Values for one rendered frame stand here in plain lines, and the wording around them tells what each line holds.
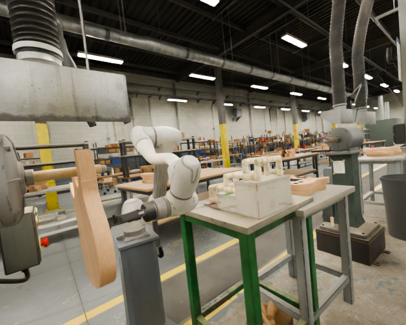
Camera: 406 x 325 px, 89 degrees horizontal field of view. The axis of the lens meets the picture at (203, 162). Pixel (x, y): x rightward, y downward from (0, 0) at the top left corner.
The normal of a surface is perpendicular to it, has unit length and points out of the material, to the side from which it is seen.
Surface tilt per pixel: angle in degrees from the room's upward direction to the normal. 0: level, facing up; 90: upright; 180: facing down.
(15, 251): 90
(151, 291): 90
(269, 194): 90
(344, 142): 94
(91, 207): 51
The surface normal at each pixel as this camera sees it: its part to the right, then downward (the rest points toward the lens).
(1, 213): 0.56, 0.57
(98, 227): 0.47, -0.54
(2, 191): 0.62, 0.12
